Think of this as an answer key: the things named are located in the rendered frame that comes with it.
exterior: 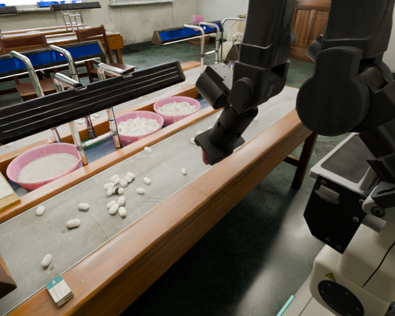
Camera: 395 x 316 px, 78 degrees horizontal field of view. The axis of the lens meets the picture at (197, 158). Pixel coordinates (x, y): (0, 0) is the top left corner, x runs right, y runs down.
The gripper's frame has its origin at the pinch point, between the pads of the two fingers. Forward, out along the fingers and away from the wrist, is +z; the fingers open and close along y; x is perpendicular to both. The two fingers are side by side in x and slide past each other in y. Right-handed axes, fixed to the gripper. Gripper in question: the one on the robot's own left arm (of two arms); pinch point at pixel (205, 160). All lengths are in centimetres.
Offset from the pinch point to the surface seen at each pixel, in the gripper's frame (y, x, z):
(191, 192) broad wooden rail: -6.0, -0.1, 26.4
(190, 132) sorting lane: -36, -29, 44
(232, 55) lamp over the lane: -61, -42, 14
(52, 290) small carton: 39.3, 2.1, 23.1
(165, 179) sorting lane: -5.6, -11.4, 35.2
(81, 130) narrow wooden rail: 4, -61, 58
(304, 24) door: -480, -174, 129
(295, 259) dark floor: -65, 58, 82
